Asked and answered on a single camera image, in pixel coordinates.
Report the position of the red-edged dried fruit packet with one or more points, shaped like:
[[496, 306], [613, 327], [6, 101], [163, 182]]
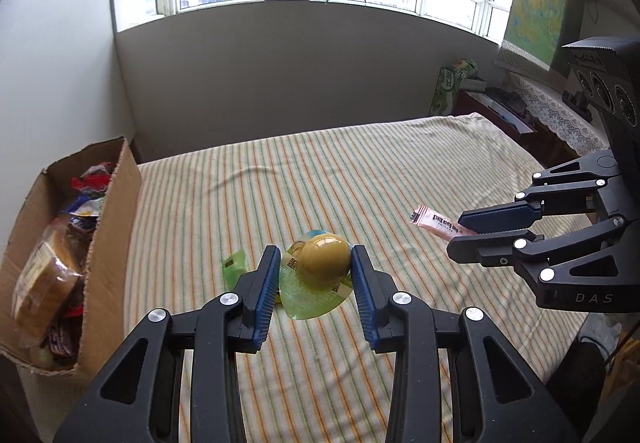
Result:
[[90, 183]]

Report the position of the small green candy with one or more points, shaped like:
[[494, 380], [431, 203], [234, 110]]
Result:
[[235, 268]]

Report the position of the green-lidded jelly cup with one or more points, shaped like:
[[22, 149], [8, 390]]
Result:
[[322, 263]]

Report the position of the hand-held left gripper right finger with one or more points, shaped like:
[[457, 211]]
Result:
[[365, 298]]

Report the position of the clear cake packet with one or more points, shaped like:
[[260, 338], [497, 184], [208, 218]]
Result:
[[42, 283]]

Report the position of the cardboard box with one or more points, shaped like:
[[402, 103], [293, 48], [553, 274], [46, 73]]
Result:
[[112, 248]]

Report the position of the striped cloth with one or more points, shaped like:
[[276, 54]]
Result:
[[325, 173]]

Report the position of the green tissue box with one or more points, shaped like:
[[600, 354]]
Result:
[[447, 88]]

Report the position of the pink candy packet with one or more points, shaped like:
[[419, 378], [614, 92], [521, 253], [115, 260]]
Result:
[[432, 220]]

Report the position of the dark wooden cabinet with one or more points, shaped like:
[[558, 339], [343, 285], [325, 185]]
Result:
[[547, 145]]

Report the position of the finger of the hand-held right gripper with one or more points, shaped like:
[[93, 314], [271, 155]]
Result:
[[500, 219], [480, 250]]

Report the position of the white lace cloth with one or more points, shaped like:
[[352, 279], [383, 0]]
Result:
[[555, 115]]

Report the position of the brown snack packet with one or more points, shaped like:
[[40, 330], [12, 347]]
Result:
[[60, 343]]

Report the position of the brown chocolate bar blue letters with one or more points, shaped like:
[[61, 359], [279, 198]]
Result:
[[82, 224]]

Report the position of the stack of books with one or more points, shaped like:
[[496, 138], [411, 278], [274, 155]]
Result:
[[505, 105]]

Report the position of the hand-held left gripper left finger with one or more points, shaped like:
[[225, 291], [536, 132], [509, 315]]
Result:
[[265, 293]]

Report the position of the white-lidded jelly cup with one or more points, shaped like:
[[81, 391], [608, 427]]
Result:
[[85, 207]]

